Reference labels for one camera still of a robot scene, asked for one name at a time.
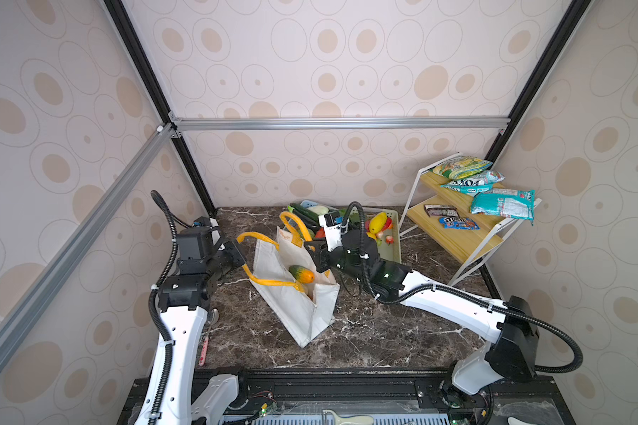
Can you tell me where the black right corner post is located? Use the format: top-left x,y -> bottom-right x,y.
485,0 -> 593,162

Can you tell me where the yellow papaya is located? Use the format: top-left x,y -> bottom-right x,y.
369,212 -> 389,235

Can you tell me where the left aluminium frame bar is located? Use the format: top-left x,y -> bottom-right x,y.
0,123 -> 175,374

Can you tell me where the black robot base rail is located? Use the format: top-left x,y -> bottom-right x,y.
221,368 -> 575,424

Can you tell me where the long green cucumber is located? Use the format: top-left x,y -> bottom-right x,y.
288,204 -> 319,224

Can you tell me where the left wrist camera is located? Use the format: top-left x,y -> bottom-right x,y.
177,217 -> 222,264

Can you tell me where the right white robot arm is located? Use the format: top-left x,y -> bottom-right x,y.
305,241 -> 583,395

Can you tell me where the pale white green squash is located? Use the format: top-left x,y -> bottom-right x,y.
308,205 -> 330,216

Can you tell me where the black corner frame post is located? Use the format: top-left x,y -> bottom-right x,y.
102,0 -> 218,218

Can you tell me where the light blue plastic basket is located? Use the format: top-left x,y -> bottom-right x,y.
287,202 -> 318,225

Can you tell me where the wooden two tier shelf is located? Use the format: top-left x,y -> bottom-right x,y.
401,153 -> 523,286

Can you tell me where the white teal snack bag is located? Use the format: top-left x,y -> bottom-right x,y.
441,170 -> 505,197

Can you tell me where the orange mango fruit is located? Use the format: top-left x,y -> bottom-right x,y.
288,265 -> 315,284

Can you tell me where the white canvas grocery bag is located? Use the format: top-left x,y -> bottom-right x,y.
237,211 -> 340,348

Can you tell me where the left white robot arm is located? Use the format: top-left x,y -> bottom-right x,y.
136,240 -> 246,424

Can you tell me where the pale green plastic basket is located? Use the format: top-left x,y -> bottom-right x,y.
363,206 -> 402,263

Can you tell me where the horizontal aluminium frame bar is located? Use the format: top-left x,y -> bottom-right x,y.
174,116 -> 510,132

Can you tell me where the dark candy packet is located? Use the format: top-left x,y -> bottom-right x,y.
425,205 -> 460,218

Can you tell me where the yellow green snack bag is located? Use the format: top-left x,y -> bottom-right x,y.
432,156 -> 493,181

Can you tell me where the metal spoon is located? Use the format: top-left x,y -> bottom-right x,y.
198,308 -> 219,367

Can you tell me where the blue candy packet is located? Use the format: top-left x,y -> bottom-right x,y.
439,217 -> 480,230

